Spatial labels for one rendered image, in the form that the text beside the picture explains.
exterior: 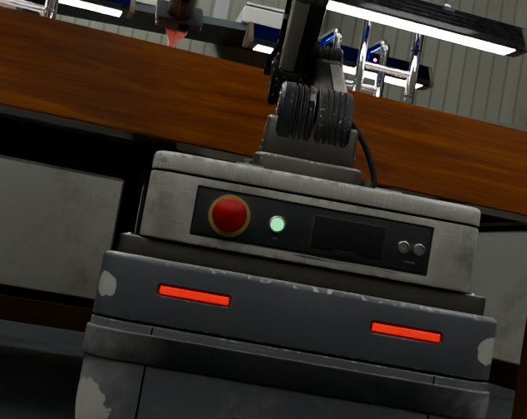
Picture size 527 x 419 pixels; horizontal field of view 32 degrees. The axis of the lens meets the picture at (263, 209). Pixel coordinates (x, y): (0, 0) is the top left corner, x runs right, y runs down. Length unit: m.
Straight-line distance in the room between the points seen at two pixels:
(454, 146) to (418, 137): 0.09
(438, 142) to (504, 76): 2.66
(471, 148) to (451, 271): 0.90
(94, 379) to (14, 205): 3.31
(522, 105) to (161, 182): 3.62
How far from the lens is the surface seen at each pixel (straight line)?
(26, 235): 4.37
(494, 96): 4.60
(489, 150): 2.05
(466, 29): 2.40
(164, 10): 2.00
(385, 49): 2.77
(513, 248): 4.53
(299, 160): 1.34
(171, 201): 1.12
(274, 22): 3.86
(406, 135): 1.96
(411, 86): 2.52
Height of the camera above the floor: 0.33
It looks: 5 degrees up
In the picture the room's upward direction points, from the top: 10 degrees clockwise
